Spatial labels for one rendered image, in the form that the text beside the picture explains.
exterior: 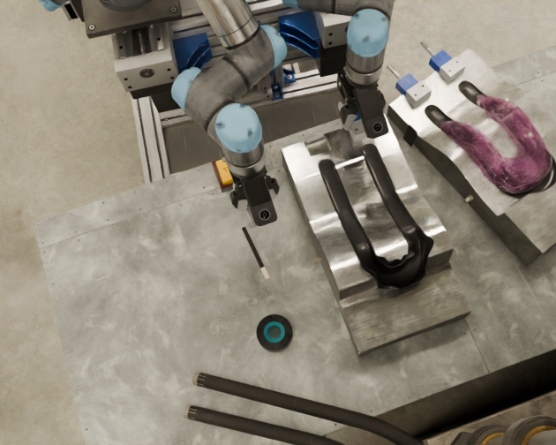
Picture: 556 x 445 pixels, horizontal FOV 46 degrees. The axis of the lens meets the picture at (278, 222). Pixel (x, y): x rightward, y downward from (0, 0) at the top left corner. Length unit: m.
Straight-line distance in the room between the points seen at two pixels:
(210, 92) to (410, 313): 0.65
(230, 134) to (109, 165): 1.55
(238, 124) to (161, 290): 0.58
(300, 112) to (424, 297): 1.09
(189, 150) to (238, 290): 0.92
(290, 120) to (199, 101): 1.21
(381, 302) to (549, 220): 0.40
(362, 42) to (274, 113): 1.16
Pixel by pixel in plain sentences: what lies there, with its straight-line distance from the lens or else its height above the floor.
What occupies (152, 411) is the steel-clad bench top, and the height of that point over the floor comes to 0.80.
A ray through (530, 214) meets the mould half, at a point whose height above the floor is 0.91.
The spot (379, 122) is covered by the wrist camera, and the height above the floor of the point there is 1.05.
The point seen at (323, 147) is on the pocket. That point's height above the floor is 0.86.
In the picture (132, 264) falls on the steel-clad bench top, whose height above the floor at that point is 0.80.
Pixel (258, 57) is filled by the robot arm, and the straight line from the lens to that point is 1.22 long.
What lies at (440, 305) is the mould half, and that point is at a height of 0.86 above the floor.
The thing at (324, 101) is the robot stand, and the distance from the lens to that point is 2.40.
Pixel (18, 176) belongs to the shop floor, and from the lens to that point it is 2.75.
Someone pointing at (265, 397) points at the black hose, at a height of 0.87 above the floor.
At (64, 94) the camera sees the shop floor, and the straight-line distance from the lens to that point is 2.85.
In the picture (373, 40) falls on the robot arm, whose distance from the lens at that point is 1.26.
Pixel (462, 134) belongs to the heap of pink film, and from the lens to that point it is 1.59.
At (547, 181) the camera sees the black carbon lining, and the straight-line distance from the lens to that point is 1.63.
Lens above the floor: 2.29
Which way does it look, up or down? 70 degrees down
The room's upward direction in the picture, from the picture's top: 9 degrees counter-clockwise
